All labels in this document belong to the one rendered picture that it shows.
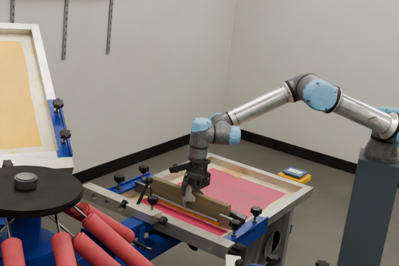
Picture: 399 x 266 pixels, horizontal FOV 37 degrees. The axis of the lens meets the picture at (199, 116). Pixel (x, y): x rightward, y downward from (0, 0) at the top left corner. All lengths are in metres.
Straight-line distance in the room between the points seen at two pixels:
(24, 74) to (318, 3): 3.84
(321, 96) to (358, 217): 0.67
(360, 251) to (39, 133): 1.48
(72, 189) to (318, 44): 4.58
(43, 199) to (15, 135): 0.88
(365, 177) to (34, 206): 1.55
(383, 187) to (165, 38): 3.22
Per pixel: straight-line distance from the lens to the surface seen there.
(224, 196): 2.64
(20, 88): 2.65
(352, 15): 5.89
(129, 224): 2.13
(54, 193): 1.66
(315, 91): 2.30
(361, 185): 2.69
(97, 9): 4.71
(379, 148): 2.66
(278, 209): 2.52
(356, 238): 2.78
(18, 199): 1.63
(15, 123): 2.52
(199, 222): 2.39
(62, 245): 1.58
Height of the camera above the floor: 2.01
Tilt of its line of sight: 16 degrees down
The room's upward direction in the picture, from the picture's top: 7 degrees clockwise
